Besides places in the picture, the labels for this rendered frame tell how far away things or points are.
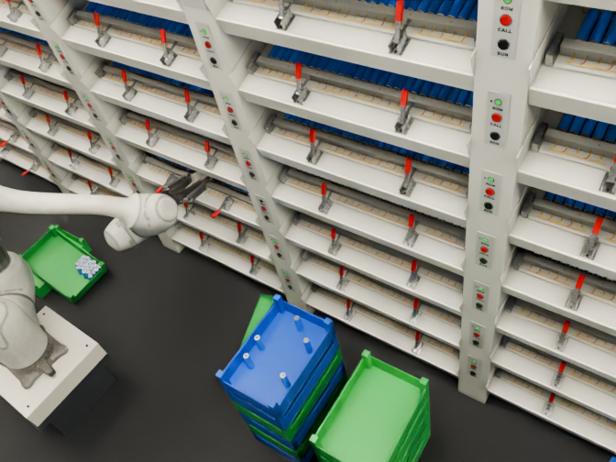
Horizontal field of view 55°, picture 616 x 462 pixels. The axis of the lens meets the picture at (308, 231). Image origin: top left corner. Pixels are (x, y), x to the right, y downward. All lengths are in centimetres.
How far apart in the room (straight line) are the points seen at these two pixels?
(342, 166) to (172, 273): 128
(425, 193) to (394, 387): 61
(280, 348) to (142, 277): 103
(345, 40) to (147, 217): 78
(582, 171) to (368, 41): 47
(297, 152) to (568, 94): 74
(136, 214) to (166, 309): 85
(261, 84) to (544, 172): 69
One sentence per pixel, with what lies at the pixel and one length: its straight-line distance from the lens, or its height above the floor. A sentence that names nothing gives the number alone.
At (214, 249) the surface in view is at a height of 12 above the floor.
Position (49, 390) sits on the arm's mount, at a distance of 216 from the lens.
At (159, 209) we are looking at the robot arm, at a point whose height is 80.
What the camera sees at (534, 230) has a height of 89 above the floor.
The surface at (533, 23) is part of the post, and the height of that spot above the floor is 138.
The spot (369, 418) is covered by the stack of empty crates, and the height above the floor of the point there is 32.
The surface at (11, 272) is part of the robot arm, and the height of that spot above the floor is 53.
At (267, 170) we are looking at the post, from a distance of 169.
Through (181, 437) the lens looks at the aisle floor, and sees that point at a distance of 219.
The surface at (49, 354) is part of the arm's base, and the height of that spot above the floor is 30.
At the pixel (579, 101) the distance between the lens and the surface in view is 106.
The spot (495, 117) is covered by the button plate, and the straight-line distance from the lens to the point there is 112.
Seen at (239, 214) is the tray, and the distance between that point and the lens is 199.
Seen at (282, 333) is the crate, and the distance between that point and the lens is 178.
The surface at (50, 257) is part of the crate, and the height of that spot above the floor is 9.
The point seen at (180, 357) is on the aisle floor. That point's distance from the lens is 234.
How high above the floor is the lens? 191
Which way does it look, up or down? 49 degrees down
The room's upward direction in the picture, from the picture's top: 15 degrees counter-clockwise
